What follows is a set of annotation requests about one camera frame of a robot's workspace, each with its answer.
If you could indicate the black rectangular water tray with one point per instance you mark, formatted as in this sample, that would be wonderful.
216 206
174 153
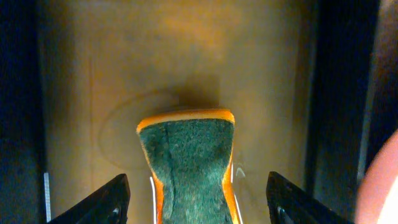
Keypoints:
78 76

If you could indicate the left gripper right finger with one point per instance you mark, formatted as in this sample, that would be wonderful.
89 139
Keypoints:
289 204

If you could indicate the green and orange sponge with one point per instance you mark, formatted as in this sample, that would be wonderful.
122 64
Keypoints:
190 155

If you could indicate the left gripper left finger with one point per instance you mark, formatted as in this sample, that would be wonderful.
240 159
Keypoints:
107 205

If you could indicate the white plate with ketchup streak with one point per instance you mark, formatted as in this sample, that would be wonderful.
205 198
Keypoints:
377 196

